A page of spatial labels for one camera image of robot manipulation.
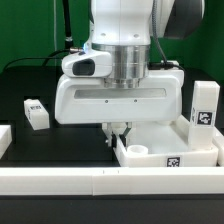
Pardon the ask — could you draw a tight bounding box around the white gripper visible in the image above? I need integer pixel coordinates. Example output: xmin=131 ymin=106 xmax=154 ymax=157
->
xmin=55 ymin=50 xmax=184 ymax=148

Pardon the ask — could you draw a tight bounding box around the white desk top panel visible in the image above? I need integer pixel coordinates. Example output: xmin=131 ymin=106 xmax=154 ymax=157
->
xmin=114 ymin=116 xmax=218 ymax=167

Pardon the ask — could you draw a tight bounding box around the white right barrier block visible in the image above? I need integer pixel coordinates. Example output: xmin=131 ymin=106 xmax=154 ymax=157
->
xmin=213 ymin=129 xmax=224 ymax=167

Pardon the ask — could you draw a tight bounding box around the white barrier block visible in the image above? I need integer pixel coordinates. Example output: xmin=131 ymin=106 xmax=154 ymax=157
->
xmin=0 ymin=125 xmax=12 ymax=159
xmin=213 ymin=129 xmax=224 ymax=167

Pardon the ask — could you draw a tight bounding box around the white left barrier block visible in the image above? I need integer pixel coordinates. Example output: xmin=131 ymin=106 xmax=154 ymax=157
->
xmin=0 ymin=125 xmax=12 ymax=159

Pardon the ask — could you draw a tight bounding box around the white front barrier rail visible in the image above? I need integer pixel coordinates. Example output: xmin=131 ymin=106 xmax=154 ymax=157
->
xmin=0 ymin=167 xmax=224 ymax=196

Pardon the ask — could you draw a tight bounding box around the black cable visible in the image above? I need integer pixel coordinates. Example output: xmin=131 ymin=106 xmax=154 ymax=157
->
xmin=2 ymin=46 xmax=84 ymax=72

